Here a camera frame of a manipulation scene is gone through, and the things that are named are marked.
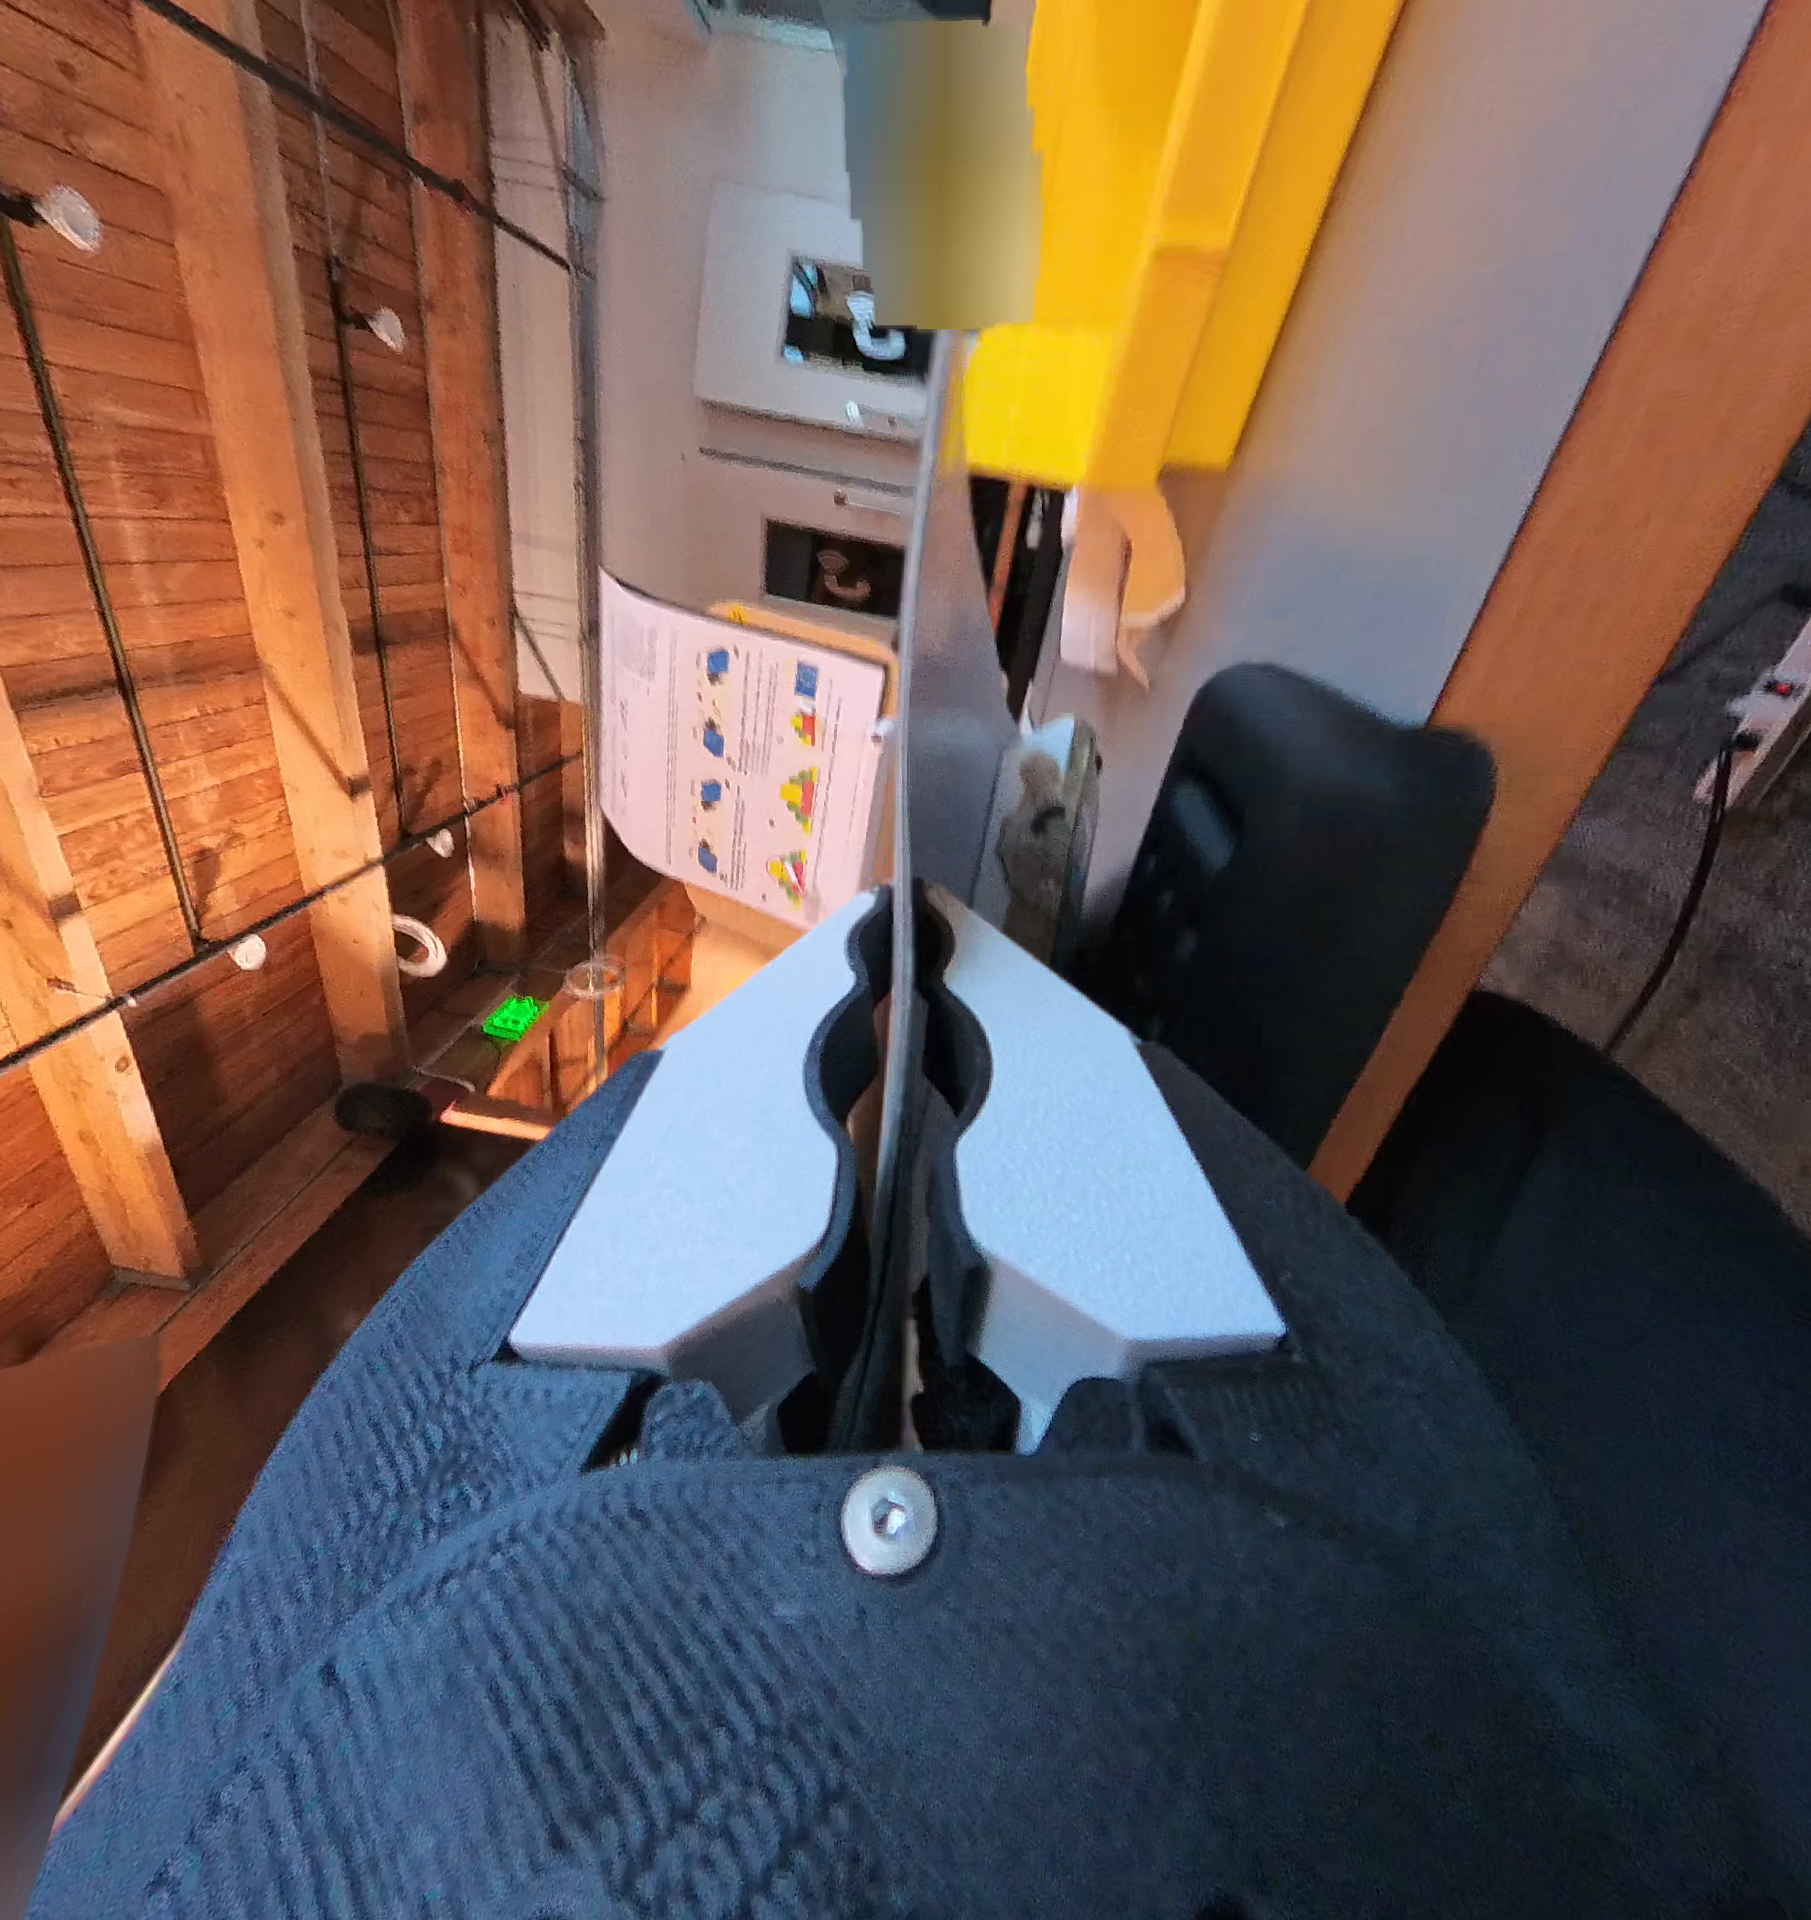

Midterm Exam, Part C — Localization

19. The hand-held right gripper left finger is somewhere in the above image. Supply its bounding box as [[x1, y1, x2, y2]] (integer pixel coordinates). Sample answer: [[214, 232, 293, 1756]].
[[509, 889, 902, 1455]]

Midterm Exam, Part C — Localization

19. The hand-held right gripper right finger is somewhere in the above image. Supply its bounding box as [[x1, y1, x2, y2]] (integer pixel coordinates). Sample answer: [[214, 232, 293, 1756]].
[[920, 885, 1289, 1455]]

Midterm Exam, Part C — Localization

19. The instruction booklet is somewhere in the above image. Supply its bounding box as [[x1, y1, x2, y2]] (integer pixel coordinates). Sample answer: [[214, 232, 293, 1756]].
[[846, 331, 1031, 1455]]

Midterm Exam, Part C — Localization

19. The black perforated chair armrest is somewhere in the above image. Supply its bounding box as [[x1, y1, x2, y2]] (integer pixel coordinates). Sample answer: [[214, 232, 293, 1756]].
[[1108, 665, 1502, 1169]]

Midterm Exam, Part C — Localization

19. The printed instruction sheet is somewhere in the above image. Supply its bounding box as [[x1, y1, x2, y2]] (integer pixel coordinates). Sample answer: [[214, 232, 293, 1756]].
[[598, 571, 894, 936]]

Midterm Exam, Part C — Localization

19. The white document stand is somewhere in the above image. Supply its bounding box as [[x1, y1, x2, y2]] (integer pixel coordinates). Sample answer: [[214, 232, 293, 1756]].
[[598, 571, 910, 948]]

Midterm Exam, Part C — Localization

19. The white paper packet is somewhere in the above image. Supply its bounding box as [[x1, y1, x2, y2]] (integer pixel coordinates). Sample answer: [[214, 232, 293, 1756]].
[[1061, 481, 1191, 688]]

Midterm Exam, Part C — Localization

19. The white power strip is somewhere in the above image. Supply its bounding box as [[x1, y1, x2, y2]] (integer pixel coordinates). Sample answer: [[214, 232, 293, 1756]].
[[1693, 540, 1811, 816]]

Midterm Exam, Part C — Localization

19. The yellow plastic bin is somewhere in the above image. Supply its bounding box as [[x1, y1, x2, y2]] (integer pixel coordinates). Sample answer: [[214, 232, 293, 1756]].
[[959, 0, 1409, 493]]

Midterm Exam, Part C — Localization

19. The black power cable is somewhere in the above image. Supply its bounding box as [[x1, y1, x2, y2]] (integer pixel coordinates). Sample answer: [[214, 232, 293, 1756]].
[[1599, 736, 1743, 1057]]

